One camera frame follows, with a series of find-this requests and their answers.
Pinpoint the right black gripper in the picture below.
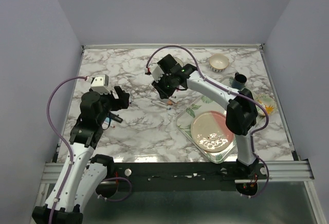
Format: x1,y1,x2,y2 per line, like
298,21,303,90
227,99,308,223
151,73,176,100

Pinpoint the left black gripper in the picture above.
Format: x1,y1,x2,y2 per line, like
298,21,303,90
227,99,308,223
97,85,130,124

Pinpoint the green white marker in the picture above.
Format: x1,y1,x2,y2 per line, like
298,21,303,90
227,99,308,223
170,96,178,104

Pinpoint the blue capped white marker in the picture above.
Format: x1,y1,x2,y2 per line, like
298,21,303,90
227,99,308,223
152,101,171,110

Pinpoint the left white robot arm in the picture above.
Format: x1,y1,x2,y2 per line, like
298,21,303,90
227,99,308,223
32,86,130,223

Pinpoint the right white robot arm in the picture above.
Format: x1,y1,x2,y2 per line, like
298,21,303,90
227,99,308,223
145,54,259,179

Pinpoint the dark rimmed ceramic bowl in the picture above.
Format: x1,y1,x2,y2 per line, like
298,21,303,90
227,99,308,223
174,58,184,67

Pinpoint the floral rectangular tray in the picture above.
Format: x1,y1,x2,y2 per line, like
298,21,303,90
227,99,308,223
175,95,260,164

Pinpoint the pink and cream plate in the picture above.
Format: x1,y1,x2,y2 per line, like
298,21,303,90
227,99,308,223
191,111,234,153

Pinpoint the striped cream bowl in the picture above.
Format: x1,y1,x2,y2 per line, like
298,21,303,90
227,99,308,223
209,53,229,72

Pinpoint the small black cup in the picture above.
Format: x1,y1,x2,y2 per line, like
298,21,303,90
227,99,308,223
231,72,247,90

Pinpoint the black mounting base bar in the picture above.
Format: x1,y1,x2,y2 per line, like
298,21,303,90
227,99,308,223
110,161,267,192

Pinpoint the yellow floral bowl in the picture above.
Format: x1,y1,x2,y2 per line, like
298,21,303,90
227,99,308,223
255,94,277,116

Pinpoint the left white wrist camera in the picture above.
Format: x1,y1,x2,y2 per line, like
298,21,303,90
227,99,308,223
86,74,111,95

